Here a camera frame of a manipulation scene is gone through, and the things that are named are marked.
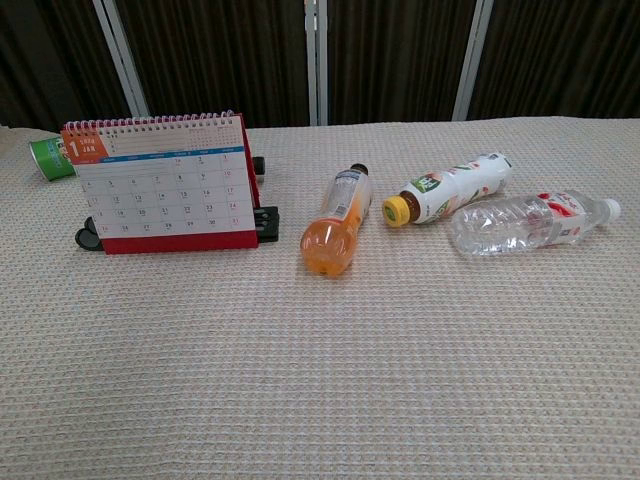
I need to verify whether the dark folding screen white frame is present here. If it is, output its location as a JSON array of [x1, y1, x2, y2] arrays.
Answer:
[[0, 0, 640, 134]]

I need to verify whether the black plastic calendar stand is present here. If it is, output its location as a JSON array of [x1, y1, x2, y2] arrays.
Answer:
[[74, 206, 280, 250]]

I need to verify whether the tea bottle yellow cap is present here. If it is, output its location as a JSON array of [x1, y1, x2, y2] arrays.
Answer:
[[381, 152, 514, 230]]

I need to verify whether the beige woven tablecloth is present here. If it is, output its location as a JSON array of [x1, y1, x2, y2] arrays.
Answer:
[[0, 115, 640, 480]]

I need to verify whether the orange juice plastic bottle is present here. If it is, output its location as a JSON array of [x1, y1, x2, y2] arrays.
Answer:
[[298, 163, 375, 278]]

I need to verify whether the green cylindrical snack can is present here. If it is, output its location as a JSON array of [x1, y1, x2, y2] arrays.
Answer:
[[28, 135, 79, 182]]

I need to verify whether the clear water bottle white cap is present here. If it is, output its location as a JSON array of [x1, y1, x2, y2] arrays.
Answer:
[[449, 188, 624, 258]]

